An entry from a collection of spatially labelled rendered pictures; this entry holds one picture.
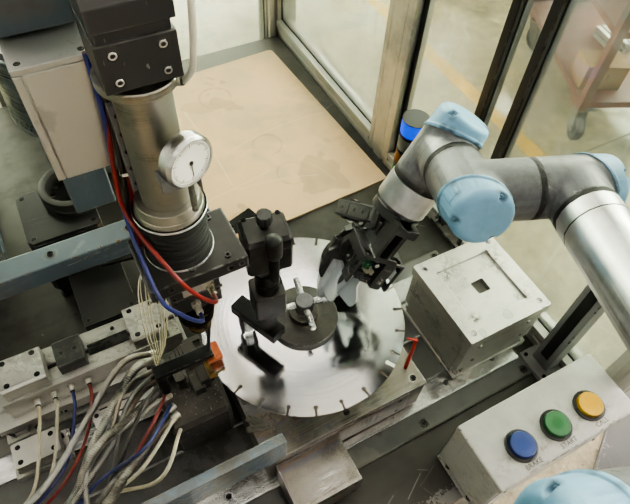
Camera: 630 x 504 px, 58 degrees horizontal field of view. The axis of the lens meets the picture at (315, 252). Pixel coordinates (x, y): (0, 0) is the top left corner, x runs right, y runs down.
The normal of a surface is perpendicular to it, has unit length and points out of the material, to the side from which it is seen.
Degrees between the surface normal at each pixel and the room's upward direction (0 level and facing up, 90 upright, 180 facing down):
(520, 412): 0
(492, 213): 76
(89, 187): 90
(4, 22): 90
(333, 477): 0
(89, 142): 90
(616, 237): 26
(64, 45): 0
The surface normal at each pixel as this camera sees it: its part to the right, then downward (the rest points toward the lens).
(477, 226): 0.13, 0.63
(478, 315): 0.04, -0.59
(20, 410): 0.47, 0.73
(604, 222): -0.39, -0.60
